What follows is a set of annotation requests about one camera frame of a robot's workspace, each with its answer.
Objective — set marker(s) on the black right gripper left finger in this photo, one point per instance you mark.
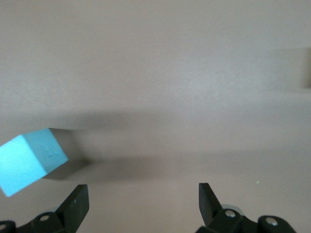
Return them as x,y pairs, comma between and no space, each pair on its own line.
75,211

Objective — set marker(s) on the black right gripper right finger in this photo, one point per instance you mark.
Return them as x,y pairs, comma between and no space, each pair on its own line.
211,213

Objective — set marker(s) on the blue foam block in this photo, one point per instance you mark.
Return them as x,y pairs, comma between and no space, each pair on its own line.
22,165

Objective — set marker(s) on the large table cover sheet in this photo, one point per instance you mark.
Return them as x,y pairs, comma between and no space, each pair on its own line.
155,72

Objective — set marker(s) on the black wrist mount bracket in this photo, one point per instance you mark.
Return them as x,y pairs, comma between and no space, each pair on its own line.
274,224

